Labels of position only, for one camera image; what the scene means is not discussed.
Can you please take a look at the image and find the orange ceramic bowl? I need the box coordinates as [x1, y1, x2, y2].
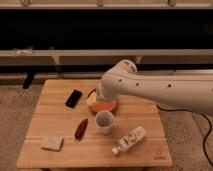
[86, 89, 118, 113]

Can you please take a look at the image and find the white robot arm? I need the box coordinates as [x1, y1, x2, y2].
[96, 60, 213, 116]

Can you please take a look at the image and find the white paper cup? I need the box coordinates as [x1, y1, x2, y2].
[95, 111, 115, 134]

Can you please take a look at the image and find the black smartphone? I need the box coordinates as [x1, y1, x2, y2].
[65, 90, 82, 108]

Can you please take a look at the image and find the dark red chili pepper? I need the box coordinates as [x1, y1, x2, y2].
[75, 119, 88, 140]

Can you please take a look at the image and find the clear plastic bottle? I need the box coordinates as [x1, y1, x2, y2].
[112, 126, 146, 156]

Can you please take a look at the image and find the wooden table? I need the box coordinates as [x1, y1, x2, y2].
[16, 80, 172, 168]

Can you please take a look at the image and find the white sponge block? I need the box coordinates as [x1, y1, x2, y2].
[40, 136, 63, 151]

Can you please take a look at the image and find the black metal bracket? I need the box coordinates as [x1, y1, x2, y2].
[22, 72, 36, 89]

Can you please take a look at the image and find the black power cable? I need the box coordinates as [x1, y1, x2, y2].
[156, 104, 213, 168]

